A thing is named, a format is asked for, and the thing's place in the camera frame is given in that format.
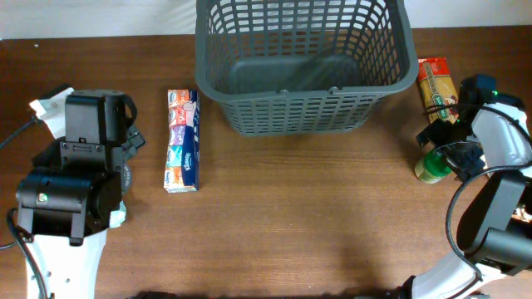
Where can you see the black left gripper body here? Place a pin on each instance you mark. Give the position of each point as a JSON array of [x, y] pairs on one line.
[[136, 140]]

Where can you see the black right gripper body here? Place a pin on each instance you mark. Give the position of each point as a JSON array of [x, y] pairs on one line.
[[456, 143]]

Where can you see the green lidded spice jar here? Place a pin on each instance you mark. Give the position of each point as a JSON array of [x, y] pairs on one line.
[[432, 168]]

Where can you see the grey plastic basket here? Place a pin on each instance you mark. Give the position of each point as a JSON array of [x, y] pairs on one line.
[[301, 67]]

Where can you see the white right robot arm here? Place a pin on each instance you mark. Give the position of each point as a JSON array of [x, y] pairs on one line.
[[488, 220]]

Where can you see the red spaghetti pasta package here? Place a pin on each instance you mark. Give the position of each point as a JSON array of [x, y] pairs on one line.
[[436, 86]]

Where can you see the teal wet wipes packet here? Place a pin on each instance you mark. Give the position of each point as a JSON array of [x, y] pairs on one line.
[[118, 217]]

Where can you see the beige snack bag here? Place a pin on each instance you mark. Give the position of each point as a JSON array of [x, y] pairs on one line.
[[520, 213]]

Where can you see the Kleenex tissue multipack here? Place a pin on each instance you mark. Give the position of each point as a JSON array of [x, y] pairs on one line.
[[183, 153]]

